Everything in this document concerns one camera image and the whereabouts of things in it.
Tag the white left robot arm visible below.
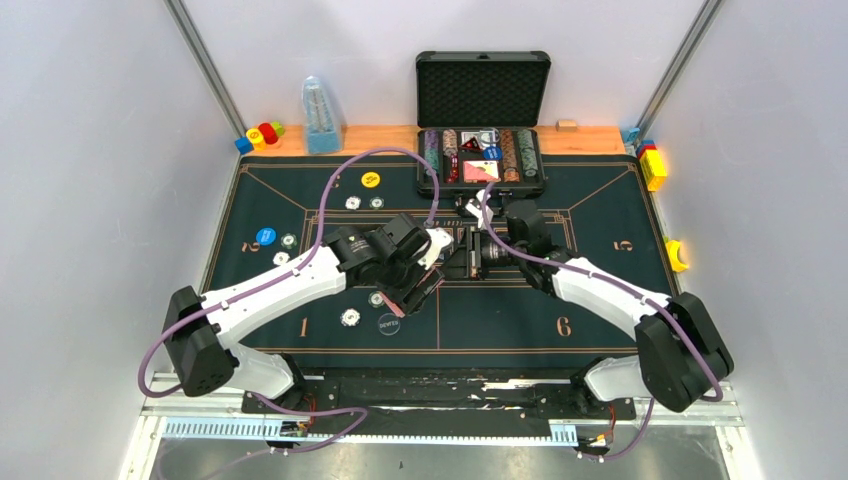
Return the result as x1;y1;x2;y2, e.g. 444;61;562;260
163;213;453;413

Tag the red toy cylinder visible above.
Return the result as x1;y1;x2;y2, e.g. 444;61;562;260
257;122;279;145

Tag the purple-green chip row in case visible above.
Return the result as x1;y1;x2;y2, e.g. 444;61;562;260
424;130;441;174

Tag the pink-white chip row in case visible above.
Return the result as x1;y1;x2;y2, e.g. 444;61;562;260
442;129;458;157

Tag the blue button in case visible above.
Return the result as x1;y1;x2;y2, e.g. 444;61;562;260
482;146;503;160

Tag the yellow toy cylinder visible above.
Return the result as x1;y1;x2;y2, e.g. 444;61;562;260
245;128;267;150

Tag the blue toy cube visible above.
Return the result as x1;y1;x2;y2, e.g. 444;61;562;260
234;137;254;155

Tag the orange chip row in case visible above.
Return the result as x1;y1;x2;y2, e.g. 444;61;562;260
500;130;520;182

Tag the green toy block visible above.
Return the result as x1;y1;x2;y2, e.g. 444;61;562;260
270;121;285;137

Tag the small wooden block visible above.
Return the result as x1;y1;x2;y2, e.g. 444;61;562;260
555;119;579;132

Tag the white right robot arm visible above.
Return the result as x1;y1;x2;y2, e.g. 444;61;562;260
442;198;735;418

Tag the playing card deck in case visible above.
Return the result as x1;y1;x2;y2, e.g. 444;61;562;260
462;160;500;183

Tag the yellow toy block right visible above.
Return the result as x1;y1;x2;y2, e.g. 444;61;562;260
637;140;668;192

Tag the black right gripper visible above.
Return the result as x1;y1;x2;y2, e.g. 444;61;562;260
440;225;527;281

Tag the green poker table mat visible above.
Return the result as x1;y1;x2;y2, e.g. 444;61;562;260
203;155;678;369

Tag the yellow curved toy piece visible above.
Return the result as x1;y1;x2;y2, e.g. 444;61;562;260
665;239;690;273

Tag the blue small blind button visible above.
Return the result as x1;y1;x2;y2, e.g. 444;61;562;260
255;227;277;246

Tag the clear dealer button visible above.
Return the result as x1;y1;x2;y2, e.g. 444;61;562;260
377;313;401;336

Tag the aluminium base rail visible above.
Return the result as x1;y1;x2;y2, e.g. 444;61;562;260
141;368;743;446

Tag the black poker chip case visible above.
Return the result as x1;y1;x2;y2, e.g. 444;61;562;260
415;50;552;200

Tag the yellow big blind button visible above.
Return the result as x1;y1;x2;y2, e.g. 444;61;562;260
360;171;381;189

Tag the white-blue poker chip stack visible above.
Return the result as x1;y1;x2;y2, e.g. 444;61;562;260
340;308;361;327

